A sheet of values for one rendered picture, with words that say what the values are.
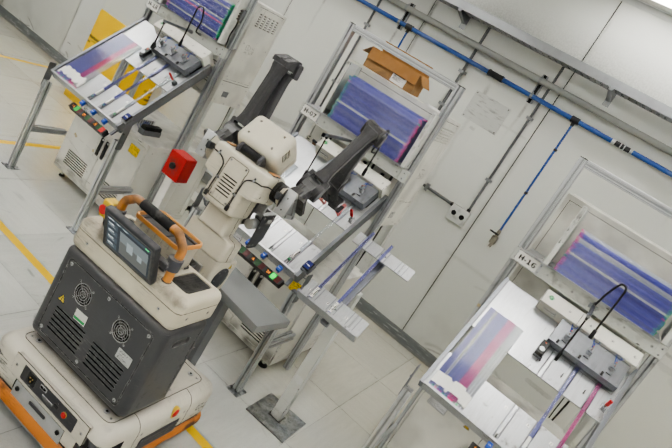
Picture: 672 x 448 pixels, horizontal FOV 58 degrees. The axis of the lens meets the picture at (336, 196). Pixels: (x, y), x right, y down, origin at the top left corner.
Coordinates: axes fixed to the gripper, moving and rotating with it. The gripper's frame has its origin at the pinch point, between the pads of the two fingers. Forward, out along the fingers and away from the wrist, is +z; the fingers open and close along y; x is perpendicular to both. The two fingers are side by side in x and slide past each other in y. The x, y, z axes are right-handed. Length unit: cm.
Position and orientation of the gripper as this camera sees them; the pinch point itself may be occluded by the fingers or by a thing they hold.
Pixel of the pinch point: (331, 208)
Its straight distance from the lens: 304.9
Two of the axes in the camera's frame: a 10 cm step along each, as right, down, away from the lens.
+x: -6.8, 5.7, -4.7
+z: -0.4, 6.0, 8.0
